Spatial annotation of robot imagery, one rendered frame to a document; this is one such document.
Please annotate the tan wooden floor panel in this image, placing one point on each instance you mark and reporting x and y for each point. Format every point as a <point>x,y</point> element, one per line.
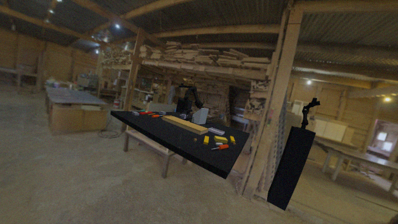
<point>186,125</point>

